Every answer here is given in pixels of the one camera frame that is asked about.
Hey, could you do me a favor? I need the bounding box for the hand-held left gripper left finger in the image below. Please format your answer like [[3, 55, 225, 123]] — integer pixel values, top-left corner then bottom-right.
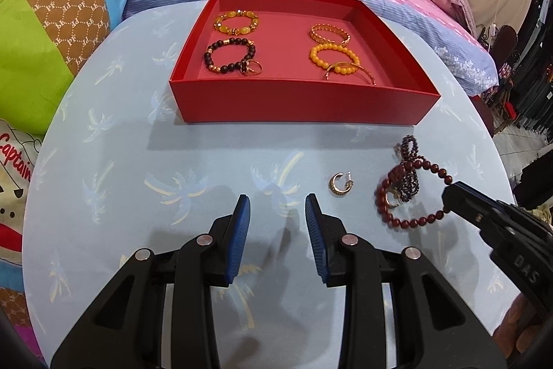
[[50, 193, 252, 369]]

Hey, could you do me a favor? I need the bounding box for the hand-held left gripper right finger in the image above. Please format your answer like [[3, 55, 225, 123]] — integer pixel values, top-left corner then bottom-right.
[[304, 193, 507, 369]]

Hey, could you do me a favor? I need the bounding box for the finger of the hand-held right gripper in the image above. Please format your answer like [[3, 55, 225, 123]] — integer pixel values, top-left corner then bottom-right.
[[441, 181, 515, 243]]

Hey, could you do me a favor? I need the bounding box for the dark red bead bracelet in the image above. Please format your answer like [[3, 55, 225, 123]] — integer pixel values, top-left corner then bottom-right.
[[374, 156, 454, 232]]

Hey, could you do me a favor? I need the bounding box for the small garnet bead bracelet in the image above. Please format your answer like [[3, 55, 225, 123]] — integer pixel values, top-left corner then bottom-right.
[[391, 134, 422, 206]]

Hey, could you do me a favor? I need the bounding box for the red cardboard box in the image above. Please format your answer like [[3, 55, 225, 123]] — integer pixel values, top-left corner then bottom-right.
[[168, 0, 442, 125]]

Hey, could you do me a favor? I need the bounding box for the gold ring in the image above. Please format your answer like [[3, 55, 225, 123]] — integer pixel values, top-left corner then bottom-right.
[[239, 59, 264, 76]]

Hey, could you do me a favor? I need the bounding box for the thin gold bangle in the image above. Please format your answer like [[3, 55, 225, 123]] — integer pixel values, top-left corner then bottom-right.
[[324, 61, 377, 87]]

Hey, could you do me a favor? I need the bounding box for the orange bead bracelet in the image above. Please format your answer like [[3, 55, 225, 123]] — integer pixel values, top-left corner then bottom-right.
[[308, 42, 361, 75]]

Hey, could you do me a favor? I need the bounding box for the black bead bracelet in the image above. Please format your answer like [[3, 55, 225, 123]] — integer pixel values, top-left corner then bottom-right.
[[203, 38, 259, 75]]

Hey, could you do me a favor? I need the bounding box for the wide gold filigree bangle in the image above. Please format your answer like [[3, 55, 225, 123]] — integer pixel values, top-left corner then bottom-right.
[[308, 23, 350, 46]]

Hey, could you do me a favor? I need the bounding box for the yellow translucent bead bracelet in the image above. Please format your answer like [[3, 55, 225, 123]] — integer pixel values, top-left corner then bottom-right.
[[212, 9, 261, 37]]

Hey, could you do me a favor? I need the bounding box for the person's right hand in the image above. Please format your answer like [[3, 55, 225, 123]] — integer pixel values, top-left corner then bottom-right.
[[492, 294, 550, 361]]

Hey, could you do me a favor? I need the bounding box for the gold hoop earring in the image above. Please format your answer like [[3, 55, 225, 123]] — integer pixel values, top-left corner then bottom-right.
[[328, 171, 356, 196], [383, 188, 405, 209]]

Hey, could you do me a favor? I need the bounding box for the dark wooden chair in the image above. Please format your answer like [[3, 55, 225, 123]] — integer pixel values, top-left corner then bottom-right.
[[477, 25, 519, 133]]

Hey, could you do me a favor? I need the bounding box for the cartoon monkey blanket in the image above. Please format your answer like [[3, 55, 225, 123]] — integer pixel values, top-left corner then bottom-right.
[[0, 0, 143, 366]]

